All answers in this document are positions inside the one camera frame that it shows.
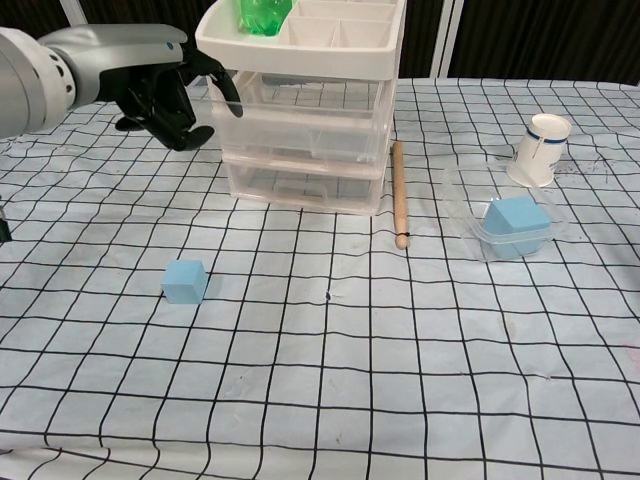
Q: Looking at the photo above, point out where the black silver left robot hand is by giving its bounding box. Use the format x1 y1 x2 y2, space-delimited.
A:
42 24 245 151

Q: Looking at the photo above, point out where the clear plastic drawer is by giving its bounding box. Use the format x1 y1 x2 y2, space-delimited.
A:
222 144 390 175
227 162 387 215
207 69 390 157

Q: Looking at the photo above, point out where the small blue foam cube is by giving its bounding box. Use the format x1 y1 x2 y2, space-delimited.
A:
160 259 208 306

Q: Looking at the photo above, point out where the green plastic bottle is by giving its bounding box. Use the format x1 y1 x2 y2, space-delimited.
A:
235 0 296 37

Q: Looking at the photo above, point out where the wooden stick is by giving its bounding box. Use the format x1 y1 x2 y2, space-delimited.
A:
389 140 412 250

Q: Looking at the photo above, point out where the checkered white tablecloth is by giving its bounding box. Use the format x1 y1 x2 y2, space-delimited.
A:
0 77 640 480

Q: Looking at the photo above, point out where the clear plastic container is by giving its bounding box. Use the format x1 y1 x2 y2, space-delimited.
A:
443 167 571 264

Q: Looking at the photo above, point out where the large blue foam block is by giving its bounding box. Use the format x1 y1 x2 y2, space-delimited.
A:
480 195 553 260

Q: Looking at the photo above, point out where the white paper cup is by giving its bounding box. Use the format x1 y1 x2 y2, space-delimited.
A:
506 113 572 188

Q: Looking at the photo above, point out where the white partition post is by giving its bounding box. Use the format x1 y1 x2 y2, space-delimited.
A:
428 0 465 79
64 0 112 39

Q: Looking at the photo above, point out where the white plastic drawer unit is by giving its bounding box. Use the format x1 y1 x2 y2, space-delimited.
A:
193 0 407 216

